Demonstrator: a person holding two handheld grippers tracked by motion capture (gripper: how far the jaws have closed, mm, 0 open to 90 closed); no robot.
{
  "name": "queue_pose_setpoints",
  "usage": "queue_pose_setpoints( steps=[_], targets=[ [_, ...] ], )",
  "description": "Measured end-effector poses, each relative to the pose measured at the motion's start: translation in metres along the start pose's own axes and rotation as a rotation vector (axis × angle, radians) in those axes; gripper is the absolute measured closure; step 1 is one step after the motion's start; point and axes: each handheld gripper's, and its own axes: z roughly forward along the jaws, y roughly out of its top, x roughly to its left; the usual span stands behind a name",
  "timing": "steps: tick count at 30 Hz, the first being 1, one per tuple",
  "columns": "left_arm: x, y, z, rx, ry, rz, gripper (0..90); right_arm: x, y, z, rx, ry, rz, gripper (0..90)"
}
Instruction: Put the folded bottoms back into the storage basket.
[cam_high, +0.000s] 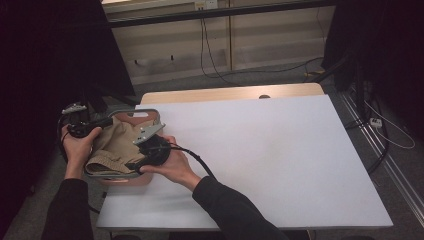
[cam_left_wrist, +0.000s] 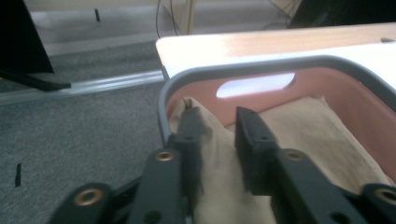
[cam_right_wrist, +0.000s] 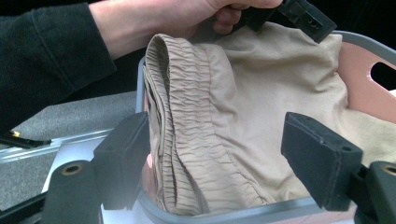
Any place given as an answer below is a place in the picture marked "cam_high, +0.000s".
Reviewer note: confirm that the white power strip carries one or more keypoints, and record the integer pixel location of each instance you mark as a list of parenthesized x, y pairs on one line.
[(376, 122)]

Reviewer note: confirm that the black curtain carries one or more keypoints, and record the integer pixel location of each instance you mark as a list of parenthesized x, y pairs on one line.
[(40, 60), (383, 50)]

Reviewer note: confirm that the pink basket with grey rim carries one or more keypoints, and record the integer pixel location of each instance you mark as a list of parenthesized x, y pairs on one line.
[(128, 115)]

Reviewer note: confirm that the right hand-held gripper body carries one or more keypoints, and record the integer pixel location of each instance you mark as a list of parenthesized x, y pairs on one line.
[(153, 146)]

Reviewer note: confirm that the white table board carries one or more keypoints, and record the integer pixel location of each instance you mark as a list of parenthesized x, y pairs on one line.
[(266, 150)]

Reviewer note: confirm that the wooden table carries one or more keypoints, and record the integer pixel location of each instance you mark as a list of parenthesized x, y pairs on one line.
[(206, 95)]

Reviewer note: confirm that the black metal stand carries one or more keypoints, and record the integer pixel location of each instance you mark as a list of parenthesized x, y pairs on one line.
[(96, 100)]

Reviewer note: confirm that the person's left hand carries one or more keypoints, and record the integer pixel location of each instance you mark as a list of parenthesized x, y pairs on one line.
[(78, 150)]

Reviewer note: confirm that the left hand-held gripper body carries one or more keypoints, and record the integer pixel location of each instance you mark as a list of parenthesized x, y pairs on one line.
[(78, 128)]

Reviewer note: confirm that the white wall socket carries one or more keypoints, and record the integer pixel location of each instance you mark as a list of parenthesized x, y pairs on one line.
[(206, 4)]

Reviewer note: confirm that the khaki pants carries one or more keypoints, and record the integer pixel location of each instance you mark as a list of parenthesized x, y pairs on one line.
[(113, 146)]

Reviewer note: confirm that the person's right hand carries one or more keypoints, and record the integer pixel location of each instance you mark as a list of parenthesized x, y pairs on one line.
[(175, 165)]

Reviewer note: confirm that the black horizontal bar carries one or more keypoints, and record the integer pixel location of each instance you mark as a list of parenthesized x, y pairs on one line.
[(216, 13)]

